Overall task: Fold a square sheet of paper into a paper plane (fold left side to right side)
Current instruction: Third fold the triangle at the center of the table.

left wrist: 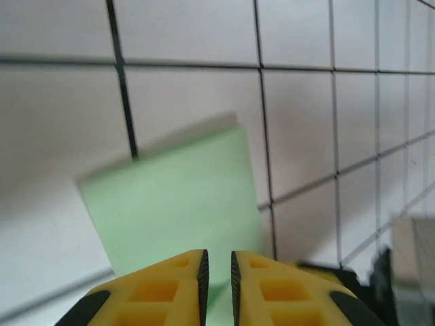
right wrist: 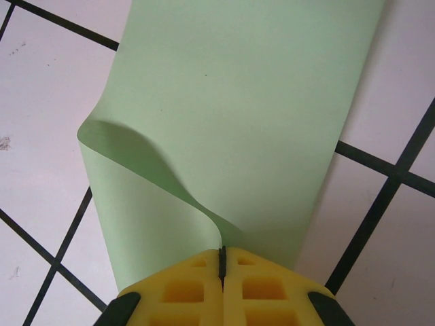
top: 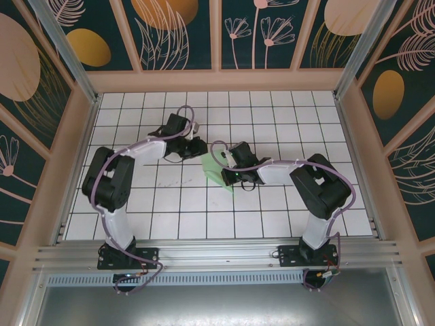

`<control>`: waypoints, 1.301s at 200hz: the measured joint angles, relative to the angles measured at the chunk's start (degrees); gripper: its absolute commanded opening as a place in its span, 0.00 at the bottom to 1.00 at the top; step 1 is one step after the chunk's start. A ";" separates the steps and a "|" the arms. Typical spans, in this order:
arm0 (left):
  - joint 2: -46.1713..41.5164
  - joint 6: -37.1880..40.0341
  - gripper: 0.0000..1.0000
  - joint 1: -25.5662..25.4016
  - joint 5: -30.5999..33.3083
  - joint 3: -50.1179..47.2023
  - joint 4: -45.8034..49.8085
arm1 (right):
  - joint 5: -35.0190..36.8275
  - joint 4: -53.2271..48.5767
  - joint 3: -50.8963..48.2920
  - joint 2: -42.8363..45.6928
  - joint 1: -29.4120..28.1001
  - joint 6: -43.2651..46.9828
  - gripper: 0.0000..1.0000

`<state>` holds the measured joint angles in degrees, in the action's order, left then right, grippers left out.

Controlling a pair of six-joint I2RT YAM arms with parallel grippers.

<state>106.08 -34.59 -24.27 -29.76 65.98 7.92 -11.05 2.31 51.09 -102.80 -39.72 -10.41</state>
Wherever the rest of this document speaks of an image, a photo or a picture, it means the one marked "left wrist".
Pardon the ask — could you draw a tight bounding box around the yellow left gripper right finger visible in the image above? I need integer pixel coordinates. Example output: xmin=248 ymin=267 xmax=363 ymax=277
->
xmin=230 ymin=250 xmax=388 ymax=326

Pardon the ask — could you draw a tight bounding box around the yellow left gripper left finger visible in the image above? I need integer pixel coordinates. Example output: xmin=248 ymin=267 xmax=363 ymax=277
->
xmin=59 ymin=249 xmax=209 ymax=326

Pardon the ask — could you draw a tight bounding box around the light green paper sheet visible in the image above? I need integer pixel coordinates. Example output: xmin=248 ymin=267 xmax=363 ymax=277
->
xmin=76 ymin=113 xmax=264 ymax=326

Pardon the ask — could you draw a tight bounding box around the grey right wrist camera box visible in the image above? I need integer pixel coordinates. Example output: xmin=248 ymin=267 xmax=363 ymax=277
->
xmin=389 ymin=213 xmax=435 ymax=308

